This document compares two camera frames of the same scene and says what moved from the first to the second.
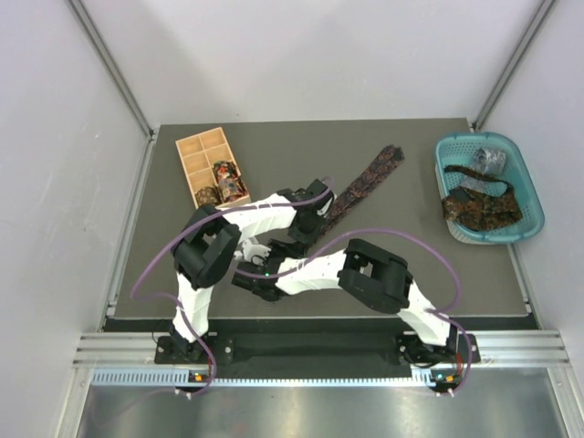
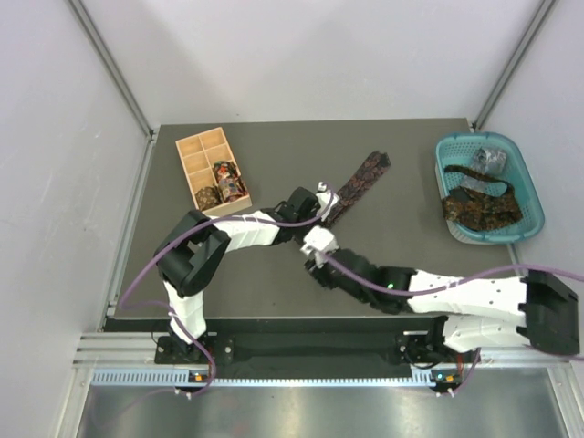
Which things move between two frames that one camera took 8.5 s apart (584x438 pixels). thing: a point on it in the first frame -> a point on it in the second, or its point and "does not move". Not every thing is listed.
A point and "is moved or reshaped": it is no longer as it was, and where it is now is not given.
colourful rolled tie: (231, 187) does not move
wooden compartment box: (212, 172) does not move
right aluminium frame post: (513, 64) does not move
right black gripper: (281, 248) -> (320, 273)
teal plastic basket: (459, 150) does not move
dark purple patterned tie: (387, 161) is moved or reshaped
